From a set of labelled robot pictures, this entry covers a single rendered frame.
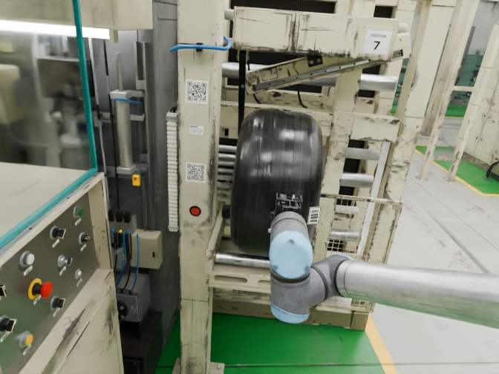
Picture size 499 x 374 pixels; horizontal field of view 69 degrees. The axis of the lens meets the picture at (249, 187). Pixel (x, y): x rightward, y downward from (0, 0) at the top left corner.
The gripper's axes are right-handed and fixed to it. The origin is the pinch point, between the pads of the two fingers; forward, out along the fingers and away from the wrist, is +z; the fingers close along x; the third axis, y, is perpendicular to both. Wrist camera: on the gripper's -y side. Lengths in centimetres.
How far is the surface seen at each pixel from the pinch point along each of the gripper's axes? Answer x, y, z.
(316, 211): -10.3, -1.8, 3.8
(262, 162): 8.3, 12.0, 5.6
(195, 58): 33, 41, 16
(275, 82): 7, 36, 56
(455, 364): -115, -114, 74
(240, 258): 13.2, -28.8, 17.5
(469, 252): -183, -99, 200
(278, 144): 4.0, 17.5, 9.7
